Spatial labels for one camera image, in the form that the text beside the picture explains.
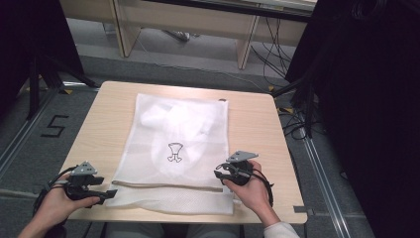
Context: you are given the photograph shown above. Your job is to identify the person's right hand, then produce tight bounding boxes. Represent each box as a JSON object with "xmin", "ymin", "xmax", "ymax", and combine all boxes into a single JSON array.
[{"xmin": 223, "ymin": 160, "xmax": 275, "ymax": 220}]

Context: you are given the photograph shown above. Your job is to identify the grey power strip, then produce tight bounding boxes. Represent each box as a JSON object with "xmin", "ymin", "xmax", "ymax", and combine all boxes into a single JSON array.
[{"xmin": 161, "ymin": 29, "xmax": 200, "ymax": 43}]

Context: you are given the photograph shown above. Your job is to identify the bundle of hanging black cables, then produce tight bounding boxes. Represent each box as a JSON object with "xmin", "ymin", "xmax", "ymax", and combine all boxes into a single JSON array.
[{"xmin": 250, "ymin": 16, "xmax": 298, "ymax": 81}]

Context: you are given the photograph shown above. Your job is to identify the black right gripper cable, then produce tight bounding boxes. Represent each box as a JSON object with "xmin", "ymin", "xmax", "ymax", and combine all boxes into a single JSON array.
[{"xmin": 252, "ymin": 168, "xmax": 275, "ymax": 208}]

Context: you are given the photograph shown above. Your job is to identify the tangle of black floor cables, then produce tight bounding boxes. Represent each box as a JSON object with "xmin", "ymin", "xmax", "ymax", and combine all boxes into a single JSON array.
[{"xmin": 277, "ymin": 104, "xmax": 329, "ymax": 142}]

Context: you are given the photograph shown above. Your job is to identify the light wooden desk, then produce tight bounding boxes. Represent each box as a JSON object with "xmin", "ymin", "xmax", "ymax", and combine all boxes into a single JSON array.
[{"xmin": 58, "ymin": 0, "xmax": 319, "ymax": 70}]

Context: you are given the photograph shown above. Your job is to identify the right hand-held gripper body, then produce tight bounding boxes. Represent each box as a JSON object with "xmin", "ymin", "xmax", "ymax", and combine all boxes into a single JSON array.
[{"xmin": 225, "ymin": 150, "xmax": 260, "ymax": 186}]

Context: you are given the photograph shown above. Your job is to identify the grey tape strip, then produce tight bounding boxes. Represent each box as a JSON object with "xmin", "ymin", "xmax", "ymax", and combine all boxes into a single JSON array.
[{"xmin": 292, "ymin": 205, "xmax": 315, "ymax": 214}]

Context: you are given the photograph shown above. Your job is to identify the person's legs, grey trousers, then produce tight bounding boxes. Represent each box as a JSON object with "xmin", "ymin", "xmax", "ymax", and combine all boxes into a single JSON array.
[{"xmin": 104, "ymin": 222, "xmax": 241, "ymax": 238}]

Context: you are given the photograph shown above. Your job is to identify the white mesh laundry bag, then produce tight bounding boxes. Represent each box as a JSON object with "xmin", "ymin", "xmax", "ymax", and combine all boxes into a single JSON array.
[{"xmin": 105, "ymin": 92, "xmax": 236, "ymax": 216}]

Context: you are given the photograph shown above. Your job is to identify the thin white floor cable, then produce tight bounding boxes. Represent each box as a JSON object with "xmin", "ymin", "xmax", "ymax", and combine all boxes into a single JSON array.
[{"xmin": 134, "ymin": 29, "xmax": 269, "ymax": 94}]

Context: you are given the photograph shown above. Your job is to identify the black tripod stand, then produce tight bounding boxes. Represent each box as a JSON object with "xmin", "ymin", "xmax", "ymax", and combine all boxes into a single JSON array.
[
  {"xmin": 271, "ymin": 65, "xmax": 319, "ymax": 139},
  {"xmin": 25, "ymin": 53, "xmax": 101, "ymax": 121}
]

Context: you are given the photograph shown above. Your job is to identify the black curtain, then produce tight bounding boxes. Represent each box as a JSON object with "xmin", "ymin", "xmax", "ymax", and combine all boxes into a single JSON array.
[
  {"xmin": 0, "ymin": 0, "xmax": 85, "ymax": 117},
  {"xmin": 284, "ymin": 0, "xmax": 420, "ymax": 238}
]

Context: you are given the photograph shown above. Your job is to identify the person's left hand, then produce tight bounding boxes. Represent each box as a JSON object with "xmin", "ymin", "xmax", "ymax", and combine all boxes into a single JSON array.
[{"xmin": 32, "ymin": 173, "xmax": 101, "ymax": 229}]

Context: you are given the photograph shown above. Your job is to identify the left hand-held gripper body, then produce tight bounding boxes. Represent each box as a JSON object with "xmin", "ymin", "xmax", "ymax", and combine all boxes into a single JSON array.
[{"xmin": 63, "ymin": 161, "xmax": 105, "ymax": 201}]

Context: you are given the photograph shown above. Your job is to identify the white garment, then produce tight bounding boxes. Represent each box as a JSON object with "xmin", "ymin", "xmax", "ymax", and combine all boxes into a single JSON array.
[{"xmin": 140, "ymin": 101, "xmax": 222, "ymax": 177}]

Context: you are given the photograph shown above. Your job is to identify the metal floor rail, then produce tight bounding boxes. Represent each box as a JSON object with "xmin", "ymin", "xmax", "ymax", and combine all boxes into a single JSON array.
[
  {"xmin": 0, "ymin": 88, "xmax": 61, "ymax": 180},
  {"xmin": 298, "ymin": 127, "xmax": 353, "ymax": 238}
]

